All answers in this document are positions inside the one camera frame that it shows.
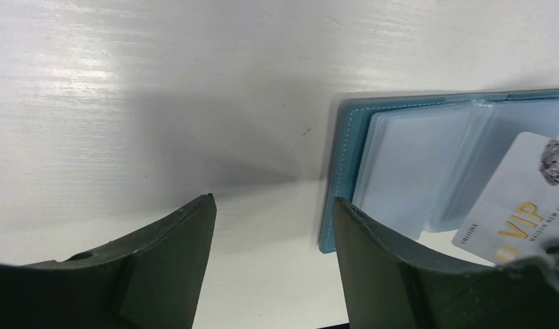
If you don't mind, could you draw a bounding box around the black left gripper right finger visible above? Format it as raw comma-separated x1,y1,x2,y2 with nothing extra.
332,197,559,328

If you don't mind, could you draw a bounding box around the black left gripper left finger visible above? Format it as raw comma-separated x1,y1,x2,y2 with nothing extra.
0,194,216,328

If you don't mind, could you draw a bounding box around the blue leather card holder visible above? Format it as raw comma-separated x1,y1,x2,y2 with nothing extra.
319,88,559,254

